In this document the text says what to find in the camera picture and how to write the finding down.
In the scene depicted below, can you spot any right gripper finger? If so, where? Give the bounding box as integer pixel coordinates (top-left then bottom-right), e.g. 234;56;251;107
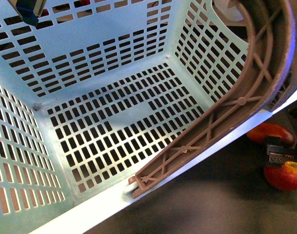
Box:
265;136;297;168

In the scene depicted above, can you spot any red yellow apple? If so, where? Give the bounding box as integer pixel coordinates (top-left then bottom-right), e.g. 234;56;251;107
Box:
263;161;297;192

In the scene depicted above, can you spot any brown basket handle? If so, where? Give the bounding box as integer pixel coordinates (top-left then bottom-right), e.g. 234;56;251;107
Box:
126;0;297;198

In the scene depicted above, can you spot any light blue plastic basket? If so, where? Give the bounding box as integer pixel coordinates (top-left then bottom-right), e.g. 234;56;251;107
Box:
0;0;297;234

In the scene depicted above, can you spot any red yellow mango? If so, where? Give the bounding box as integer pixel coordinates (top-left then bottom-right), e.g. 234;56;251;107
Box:
246;122;295;148

